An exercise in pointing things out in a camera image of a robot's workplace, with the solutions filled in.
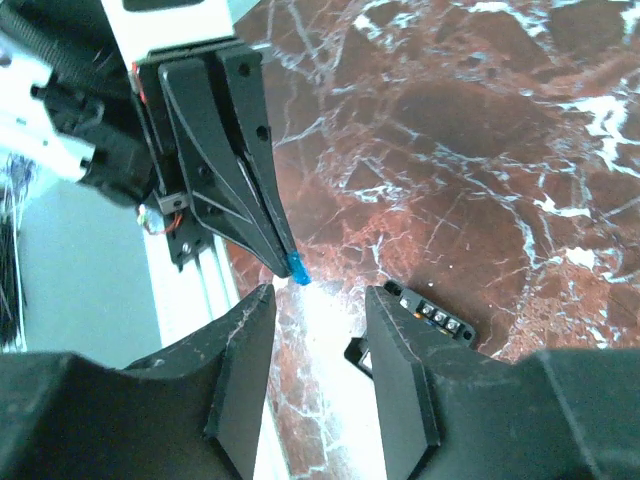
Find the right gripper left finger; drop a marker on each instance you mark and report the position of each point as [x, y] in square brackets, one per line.
[192, 410]

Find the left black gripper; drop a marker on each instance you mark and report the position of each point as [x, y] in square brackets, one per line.
[204, 186]

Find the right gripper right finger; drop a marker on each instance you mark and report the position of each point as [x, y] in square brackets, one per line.
[448, 412]

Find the blue fuse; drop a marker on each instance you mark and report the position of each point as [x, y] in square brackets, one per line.
[299, 272]

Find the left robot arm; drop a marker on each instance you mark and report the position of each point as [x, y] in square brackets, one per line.
[67, 98]

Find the aluminium mounting rail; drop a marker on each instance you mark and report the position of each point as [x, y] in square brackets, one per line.
[188, 299]

